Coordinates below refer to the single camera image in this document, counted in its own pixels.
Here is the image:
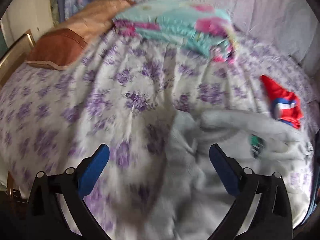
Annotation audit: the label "teal pink folded blanket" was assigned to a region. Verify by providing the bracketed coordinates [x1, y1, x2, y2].
[113, 0, 238, 63]

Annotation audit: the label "red blue folded garment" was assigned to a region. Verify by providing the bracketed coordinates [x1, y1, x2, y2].
[260, 75, 303, 129]

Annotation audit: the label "brown orange pillow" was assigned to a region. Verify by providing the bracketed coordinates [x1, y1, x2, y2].
[25, 0, 135, 70]

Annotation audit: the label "purple floral bed sheet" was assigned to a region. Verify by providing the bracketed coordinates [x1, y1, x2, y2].
[1, 31, 319, 239]

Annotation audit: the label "grey sweatpants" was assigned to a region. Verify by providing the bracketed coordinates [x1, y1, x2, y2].
[141, 110, 313, 239]

